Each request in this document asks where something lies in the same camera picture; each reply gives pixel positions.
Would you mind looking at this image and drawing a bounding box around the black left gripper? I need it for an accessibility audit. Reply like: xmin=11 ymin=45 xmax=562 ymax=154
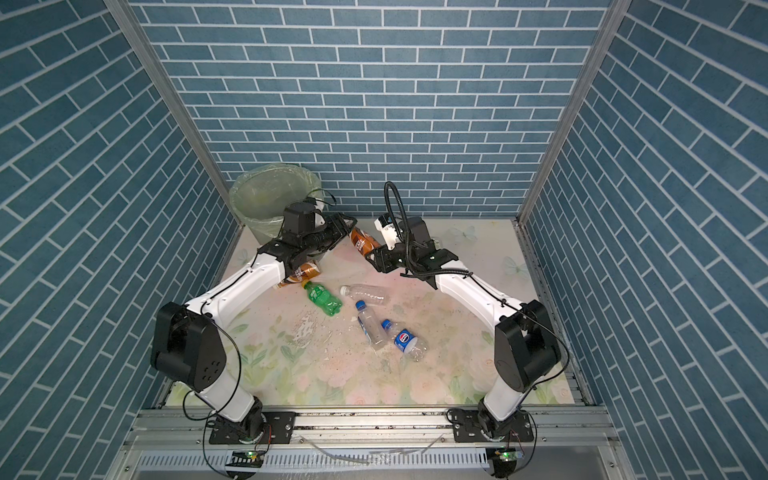
xmin=299 ymin=211 xmax=357 ymax=256

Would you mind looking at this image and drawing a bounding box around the brown Nescafe coffee bottle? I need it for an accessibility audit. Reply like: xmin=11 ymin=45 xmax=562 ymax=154
xmin=350 ymin=227 xmax=381 ymax=256

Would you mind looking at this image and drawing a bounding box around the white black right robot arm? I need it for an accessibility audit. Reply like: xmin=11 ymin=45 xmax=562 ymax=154
xmin=364 ymin=214 xmax=562 ymax=439

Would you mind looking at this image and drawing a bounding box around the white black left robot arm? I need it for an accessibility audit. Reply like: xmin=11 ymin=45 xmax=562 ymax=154
xmin=150 ymin=198 xmax=357 ymax=442

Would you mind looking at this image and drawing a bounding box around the brown coffee bottle near bin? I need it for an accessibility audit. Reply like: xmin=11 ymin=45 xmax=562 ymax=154
xmin=277 ymin=261 xmax=321 ymax=288

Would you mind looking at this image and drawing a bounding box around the mesh bin with green bag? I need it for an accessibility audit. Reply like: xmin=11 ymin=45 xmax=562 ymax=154
xmin=229 ymin=163 xmax=323 ymax=244

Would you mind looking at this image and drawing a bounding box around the crushed clear bottle white cap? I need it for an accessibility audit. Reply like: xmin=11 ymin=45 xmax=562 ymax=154
xmin=340 ymin=284 xmax=389 ymax=305

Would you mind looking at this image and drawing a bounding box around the green soda bottle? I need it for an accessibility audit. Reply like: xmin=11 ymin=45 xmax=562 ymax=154
xmin=302 ymin=281 xmax=342 ymax=316

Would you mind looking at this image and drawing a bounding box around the clear bottle blue cap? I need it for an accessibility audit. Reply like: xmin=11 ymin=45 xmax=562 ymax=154
xmin=355 ymin=300 xmax=388 ymax=351

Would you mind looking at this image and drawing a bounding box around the Pepsi bottle blue label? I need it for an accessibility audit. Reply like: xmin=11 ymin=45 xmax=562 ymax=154
xmin=381 ymin=319 xmax=428 ymax=362

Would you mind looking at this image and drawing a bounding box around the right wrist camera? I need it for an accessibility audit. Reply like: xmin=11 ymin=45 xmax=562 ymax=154
xmin=374 ymin=214 xmax=401 ymax=250

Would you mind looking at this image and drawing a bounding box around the black corrugated cable hose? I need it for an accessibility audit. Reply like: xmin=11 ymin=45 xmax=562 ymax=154
xmin=383 ymin=180 xmax=421 ymax=271

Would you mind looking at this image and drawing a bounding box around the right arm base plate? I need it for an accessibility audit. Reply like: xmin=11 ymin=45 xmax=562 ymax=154
xmin=445 ymin=408 xmax=535 ymax=443

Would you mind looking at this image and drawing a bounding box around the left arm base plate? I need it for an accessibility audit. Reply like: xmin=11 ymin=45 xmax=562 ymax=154
xmin=206 ymin=411 xmax=297 ymax=445

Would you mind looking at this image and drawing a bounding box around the aluminium mounting rail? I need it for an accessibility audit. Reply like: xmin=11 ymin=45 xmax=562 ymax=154
xmin=122 ymin=405 xmax=619 ymax=451

